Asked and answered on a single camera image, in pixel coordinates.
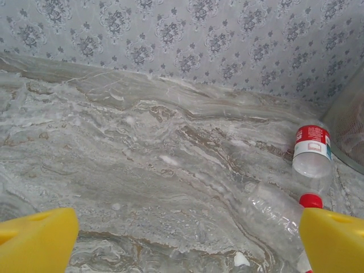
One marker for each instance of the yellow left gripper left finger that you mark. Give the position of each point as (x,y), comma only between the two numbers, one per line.
(34,241)

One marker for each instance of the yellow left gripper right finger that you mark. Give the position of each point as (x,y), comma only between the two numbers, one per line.
(335,244)

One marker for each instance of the translucent plastic bin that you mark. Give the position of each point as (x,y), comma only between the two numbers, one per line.
(349,122)

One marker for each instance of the crushed clear bottle red cap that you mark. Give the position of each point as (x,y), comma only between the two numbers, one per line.
(273,210)

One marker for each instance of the clear bottle red teal label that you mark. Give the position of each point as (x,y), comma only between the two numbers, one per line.
(311,139)

